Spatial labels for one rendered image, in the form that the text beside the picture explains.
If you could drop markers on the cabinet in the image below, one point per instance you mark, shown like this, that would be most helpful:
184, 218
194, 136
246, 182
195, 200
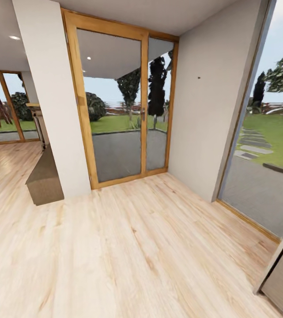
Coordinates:
43, 182

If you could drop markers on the wood fireplace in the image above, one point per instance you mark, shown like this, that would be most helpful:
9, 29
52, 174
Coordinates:
37, 113

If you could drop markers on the fixed window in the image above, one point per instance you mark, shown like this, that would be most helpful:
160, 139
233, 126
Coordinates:
251, 186

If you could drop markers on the door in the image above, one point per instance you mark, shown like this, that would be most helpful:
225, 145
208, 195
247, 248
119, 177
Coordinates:
124, 82
17, 123

